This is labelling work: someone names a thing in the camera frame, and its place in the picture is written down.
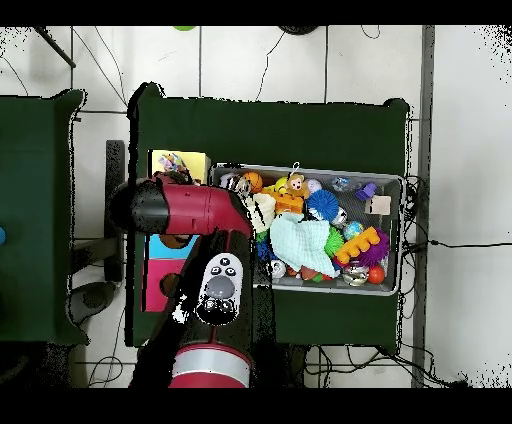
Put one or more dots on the light blue knitted cloth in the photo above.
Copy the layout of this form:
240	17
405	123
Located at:
304	240

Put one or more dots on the colourful confetti paper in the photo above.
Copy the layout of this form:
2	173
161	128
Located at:
172	162

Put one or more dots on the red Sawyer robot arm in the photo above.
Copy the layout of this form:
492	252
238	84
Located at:
200	212

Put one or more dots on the wooden box with three holes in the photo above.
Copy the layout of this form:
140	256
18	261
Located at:
198	160

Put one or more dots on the shallow metal mesh bin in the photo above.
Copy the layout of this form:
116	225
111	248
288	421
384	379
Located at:
332	287

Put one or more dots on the cream knitted cloth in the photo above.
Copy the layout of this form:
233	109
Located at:
264	208

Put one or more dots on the orange toy basketball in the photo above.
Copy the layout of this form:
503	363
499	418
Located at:
253	182

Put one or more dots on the orange toy building brick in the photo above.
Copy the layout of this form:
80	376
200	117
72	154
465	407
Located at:
288	204
356	246

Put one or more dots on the brown plush monkey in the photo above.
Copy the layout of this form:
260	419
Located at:
296	184

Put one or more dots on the large blue spiky ball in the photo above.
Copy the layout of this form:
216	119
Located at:
322	204

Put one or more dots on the small globe ball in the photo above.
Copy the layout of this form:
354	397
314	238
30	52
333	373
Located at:
353	230

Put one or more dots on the purple spiky ball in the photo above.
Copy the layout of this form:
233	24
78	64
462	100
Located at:
380	250

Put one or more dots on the orange plastic ball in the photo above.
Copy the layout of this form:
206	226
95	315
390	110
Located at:
376	274

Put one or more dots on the dark grey stand foot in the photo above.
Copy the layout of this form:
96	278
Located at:
92	300

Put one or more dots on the dark green side table cloth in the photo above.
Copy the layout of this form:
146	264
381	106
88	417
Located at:
36	160

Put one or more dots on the blue bowl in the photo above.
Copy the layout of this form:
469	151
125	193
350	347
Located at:
2	236

